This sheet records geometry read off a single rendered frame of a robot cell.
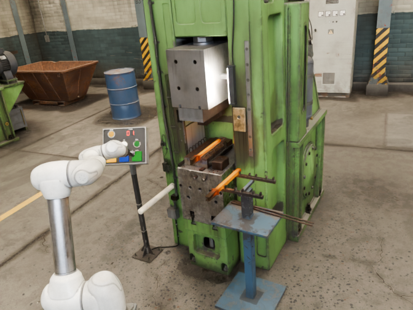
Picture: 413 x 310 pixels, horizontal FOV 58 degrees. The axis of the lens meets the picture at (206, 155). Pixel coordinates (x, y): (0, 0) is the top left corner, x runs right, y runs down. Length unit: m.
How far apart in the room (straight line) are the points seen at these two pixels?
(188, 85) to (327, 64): 5.37
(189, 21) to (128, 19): 7.44
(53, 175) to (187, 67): 1.16
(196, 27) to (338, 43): 5.24
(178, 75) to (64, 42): 9.11
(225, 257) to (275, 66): 1.50
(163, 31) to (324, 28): 5.17
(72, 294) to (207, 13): 1.83
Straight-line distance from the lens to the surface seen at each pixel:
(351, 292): 3.10
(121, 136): 2.93
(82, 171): 1.83
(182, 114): 2.67
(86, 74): 9.23
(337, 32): 7.61
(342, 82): 7.75
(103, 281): 1.95
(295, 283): 3.10
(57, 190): 1.91
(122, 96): 7.23
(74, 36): 11.26
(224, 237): 2.90
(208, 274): 3.18
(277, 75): 2.84
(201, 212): 2.88
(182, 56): 2.56
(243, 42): 2.49
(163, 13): 2.77
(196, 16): 2.62
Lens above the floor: 2.09
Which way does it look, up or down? 23 degrees down
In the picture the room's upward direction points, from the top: 5 degrees counter-clockwise
